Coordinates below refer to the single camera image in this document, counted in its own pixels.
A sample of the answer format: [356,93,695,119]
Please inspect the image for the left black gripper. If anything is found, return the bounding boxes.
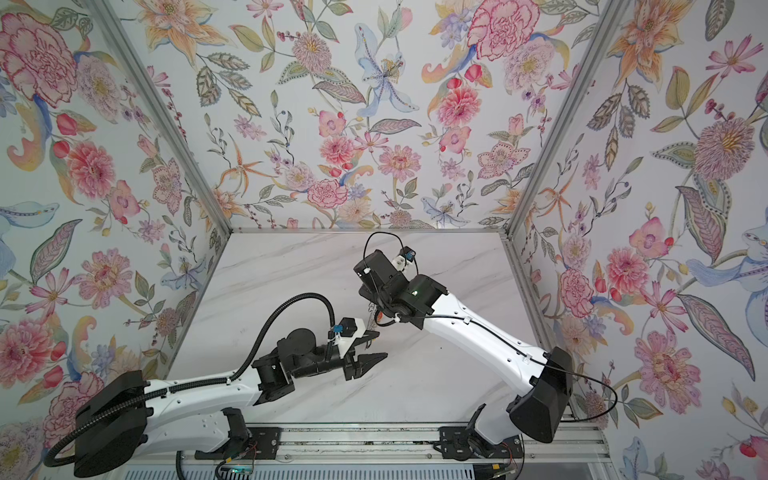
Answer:
[291,331,388,385]

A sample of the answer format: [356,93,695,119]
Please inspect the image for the round steel key organizer disc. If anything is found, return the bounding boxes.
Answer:
[367,302,388,329]

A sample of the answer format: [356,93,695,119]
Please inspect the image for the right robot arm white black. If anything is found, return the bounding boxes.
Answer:
[354,250,573,447]

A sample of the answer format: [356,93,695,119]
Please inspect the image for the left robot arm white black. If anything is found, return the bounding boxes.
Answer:
[43,318,387,478]

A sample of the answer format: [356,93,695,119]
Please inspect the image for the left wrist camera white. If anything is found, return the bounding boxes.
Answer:
[331,317,366,358]

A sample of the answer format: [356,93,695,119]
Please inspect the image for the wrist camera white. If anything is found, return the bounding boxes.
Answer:
[331,317,366,358]
[392,246,418,272]

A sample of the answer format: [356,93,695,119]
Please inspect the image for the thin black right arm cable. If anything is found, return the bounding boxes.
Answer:
[361,230,619,423]

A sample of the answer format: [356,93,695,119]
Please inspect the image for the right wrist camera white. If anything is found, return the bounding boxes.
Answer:
[392,246,418,272]

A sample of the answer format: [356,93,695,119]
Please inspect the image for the black corrugated cable conduit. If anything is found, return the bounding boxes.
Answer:
[43,292,337,469]

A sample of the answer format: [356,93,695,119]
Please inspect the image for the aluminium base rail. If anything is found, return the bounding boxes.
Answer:
[137,421,610,466]

